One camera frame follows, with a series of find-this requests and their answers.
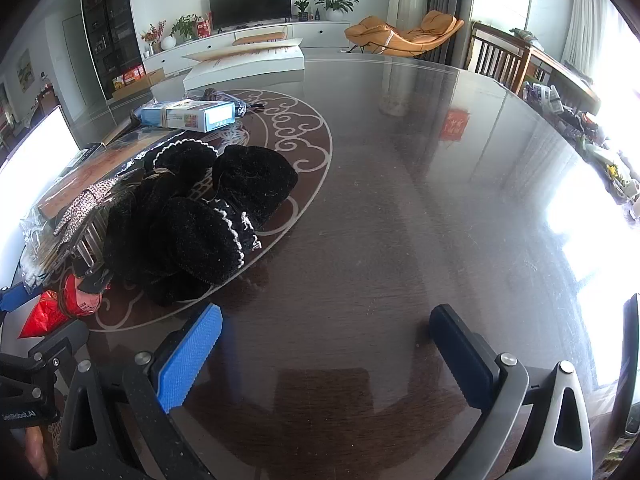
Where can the white television cabinet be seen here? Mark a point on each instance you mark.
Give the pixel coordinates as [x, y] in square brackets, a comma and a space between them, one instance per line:
[320, 32]

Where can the wooden dining chair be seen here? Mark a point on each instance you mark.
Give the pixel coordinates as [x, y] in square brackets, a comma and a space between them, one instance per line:
[492, 57]

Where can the orange lounge chair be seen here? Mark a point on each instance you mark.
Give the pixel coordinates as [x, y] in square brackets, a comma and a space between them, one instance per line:
[380, 30]

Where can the wooden sideboard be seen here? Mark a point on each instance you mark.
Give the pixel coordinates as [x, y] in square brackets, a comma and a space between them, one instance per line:
[555, 67]

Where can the carton with red boxes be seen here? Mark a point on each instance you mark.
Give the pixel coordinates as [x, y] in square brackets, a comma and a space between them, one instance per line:
[132, 77]

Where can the small green potted plant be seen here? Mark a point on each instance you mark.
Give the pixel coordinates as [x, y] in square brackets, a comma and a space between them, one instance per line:
[301, 7]

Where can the black knit hat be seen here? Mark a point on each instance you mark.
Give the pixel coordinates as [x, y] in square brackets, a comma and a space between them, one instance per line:
[255, 180]

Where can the flat white box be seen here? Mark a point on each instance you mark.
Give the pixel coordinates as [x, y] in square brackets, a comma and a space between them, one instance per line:
[250, 67]

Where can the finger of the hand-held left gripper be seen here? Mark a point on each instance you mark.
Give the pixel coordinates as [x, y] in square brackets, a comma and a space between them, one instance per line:
[12, 300]
[60, 342]

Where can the dark chair backrest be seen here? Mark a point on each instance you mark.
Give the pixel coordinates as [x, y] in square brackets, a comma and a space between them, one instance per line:
[631, 360]

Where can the red plastic packet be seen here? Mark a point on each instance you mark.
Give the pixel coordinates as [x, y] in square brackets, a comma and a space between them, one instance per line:
[45, 315]

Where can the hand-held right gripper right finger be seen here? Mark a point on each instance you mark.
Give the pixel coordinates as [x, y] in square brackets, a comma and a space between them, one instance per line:
[465, 355]

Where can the person's left hand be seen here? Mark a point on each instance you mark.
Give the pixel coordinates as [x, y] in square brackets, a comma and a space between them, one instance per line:
[36, 452]

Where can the pile of small household items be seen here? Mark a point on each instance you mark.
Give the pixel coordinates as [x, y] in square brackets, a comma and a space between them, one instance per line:
[590, 135]

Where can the blue and white box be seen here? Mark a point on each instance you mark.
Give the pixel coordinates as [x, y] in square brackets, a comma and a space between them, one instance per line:
[200, 115]

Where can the black flat screen television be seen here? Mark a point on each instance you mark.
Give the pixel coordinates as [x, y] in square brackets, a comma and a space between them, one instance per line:
[250, 2]

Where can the bushy green plant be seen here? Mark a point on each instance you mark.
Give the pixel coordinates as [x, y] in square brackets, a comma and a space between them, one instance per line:
[184, 26]

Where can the wall picture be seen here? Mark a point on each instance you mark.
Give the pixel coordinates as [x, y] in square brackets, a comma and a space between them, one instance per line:
[25, 70]

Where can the red gift box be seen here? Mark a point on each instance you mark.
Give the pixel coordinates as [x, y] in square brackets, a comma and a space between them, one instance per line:
[204, 27]

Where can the red flowers in white vase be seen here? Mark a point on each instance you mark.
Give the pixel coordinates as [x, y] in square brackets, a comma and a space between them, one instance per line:
[167, 42]

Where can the grey cloth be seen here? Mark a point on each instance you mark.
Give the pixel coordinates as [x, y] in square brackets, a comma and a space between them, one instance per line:
[525, 37]

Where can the dark glass display cabinet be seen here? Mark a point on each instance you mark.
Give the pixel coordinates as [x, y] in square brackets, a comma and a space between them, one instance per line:
[107, 20]

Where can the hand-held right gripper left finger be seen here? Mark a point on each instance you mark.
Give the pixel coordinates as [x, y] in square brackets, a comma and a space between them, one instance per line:
[192, 355]

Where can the white swabs plastic pack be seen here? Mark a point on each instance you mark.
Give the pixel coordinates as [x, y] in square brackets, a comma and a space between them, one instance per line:
[32, 272]

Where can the black box with white labels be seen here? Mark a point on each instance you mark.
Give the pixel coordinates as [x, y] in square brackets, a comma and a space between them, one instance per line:
[87, 152]

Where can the white window curtain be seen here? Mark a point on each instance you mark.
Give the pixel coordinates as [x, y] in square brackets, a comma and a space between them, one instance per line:
[585, 20]

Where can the wooden box in plastic wrap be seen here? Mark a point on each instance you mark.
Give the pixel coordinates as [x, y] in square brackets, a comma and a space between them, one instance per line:
[100, 160]

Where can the large green potted plant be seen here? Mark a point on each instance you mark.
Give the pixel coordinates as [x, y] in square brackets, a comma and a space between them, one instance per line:
[334, 2]

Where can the black knit garment white trim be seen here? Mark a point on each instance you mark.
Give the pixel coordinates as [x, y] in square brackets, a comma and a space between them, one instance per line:
[195, 240]

